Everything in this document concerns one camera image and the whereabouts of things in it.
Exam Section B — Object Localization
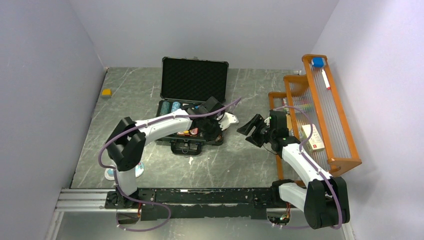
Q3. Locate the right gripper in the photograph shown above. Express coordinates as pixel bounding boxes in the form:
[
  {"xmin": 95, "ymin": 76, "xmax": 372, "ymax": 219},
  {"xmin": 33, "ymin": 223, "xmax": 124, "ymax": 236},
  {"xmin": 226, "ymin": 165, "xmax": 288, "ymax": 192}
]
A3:
[{"xmin": 237, "ymin": 113, "xmax": 275, "ymax": 148}]

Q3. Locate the black poker set case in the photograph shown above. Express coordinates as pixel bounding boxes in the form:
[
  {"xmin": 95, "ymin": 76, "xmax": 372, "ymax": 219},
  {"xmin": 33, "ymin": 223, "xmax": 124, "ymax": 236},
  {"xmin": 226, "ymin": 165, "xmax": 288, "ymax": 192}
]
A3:
[{"xmin": 156, "ymin": 56, "xmax": 229, "ymax": 156}]

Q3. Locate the red playing card deck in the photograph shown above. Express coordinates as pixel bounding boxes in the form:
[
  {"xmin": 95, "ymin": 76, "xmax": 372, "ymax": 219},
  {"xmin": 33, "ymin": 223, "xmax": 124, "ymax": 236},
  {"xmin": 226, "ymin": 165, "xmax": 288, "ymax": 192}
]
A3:
[{"xmin": 177, "ymin": 128, "xmax": 199, "ymax": 137}]

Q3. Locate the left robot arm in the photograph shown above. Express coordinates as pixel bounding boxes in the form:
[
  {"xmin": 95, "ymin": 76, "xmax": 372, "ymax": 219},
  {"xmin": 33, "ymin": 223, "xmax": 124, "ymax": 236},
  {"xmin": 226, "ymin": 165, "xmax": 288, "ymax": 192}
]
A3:
[{"xmin": 98, "ymin": 97, "xmax": 229, "ymax": 208}]

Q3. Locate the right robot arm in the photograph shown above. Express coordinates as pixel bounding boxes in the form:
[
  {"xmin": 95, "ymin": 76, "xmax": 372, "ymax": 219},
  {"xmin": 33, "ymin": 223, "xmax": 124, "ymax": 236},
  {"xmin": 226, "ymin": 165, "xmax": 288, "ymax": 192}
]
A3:
[{"xmin": 237, "ymin": 110, "xmax": 350, "ymax": 229}]

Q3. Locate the coloured marker set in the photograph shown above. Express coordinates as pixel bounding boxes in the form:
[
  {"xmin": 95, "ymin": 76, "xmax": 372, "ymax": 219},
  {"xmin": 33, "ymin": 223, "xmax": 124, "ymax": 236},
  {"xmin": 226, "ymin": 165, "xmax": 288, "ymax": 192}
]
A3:
[{"xmin": 282, "ymin": 98, "xmax": 313, "ymax": 114}]

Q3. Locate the blister pack blue tool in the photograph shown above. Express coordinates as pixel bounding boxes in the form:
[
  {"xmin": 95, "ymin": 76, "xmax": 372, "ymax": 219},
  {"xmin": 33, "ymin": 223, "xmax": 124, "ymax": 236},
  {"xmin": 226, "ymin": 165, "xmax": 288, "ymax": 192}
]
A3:
[{"xmin": 104, "ymin": 161, "xmax": 145, "ymax": 181}]

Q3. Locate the light blue poker chip row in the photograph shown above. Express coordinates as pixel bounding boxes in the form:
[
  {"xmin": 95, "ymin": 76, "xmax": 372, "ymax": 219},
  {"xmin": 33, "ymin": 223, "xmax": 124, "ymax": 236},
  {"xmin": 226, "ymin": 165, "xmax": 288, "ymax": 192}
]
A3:
[{"xmin": 171, "ymin": 101, "xmax": 181, "ymax": 112}]

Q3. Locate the green poker chip row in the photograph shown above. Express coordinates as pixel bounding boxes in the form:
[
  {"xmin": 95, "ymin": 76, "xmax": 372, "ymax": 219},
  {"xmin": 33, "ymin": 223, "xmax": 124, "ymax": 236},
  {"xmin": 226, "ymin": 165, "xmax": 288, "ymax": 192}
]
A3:
[{"xmin": 159, "ymin": 101, "xmax": 170, "ymax": 116}]

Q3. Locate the white red box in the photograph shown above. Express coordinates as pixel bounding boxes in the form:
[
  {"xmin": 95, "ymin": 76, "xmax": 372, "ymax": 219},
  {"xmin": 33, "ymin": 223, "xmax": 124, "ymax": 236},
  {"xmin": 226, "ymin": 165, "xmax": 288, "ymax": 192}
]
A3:
[{"xmin": 300, "ymin": 124, "xmax": 325, "ymax": 153}]

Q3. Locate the orange wooden rack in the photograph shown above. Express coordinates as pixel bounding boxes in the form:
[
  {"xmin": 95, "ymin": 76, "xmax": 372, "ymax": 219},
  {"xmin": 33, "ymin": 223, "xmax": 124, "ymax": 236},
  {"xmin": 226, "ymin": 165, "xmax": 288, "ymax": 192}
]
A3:
[{"xmin": 268, "ymin": 54, "xmax": 362, "ymax": 177}]

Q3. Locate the white red marker pen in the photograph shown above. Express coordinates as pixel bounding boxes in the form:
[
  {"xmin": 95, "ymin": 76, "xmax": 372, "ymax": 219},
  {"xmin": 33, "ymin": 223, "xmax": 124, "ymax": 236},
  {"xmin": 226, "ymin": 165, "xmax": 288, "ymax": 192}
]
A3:
[{"xmin": 321, "ymin": 69, "xmax": 331, "ymax": 90}]

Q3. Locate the blue cube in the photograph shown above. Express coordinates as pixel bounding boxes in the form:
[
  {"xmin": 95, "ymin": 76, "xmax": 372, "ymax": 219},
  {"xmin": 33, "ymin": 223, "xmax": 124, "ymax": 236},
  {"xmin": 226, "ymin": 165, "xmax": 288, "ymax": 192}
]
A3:
[{"xmin": 311, "ymin": 57, "xmax": 326, "ymax": 68}]

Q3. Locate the yellow orange block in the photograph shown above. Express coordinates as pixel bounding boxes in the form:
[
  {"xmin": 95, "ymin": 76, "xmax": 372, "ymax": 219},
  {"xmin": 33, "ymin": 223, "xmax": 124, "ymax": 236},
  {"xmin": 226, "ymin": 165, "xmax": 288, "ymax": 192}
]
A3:
[{"xmin": 100, "ymin": 88, "xmax": 113, "ymax": 98}]

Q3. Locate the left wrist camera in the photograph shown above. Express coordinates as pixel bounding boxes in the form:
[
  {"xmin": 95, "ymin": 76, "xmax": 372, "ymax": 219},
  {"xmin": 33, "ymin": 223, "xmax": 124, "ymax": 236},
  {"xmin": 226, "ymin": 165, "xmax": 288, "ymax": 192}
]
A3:
[{"xmin": 218, "ymin": 112, "xmax": 239, "ymax": 131}]

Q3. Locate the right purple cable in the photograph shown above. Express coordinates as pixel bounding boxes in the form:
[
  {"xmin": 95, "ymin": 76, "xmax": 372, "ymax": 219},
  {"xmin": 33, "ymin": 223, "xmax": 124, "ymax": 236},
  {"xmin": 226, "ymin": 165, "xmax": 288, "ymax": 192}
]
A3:
[{"xmin": 271, "ymin": 105, "xmax": 344, "ymax": 230}]

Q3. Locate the purple cable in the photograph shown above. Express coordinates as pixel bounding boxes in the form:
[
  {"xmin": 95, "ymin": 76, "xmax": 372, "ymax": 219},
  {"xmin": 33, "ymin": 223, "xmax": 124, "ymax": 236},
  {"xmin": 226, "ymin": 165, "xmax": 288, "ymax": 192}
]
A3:
[
  {"xmin": 97, "ymin": 96, "xmax": 243, "ymax": 232},
  {"xmin": 271, "ymin": 105, "xmax": 344, "ymax": 230}
]

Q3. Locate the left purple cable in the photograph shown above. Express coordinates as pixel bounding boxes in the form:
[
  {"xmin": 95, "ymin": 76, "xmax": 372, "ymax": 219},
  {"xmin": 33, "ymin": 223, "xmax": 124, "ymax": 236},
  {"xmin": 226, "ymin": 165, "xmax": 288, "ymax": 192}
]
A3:
[{"xmin": 97, "ymin": 96, "xmax": 243, "ymax": 232}]

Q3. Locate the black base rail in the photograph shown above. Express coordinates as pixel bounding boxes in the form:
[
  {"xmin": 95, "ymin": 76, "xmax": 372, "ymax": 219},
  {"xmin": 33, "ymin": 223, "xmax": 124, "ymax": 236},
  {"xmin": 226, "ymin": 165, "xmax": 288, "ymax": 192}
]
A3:
[{"xmin": 55, "ymin": 187, "xmax": 291, "ymax": 225}]

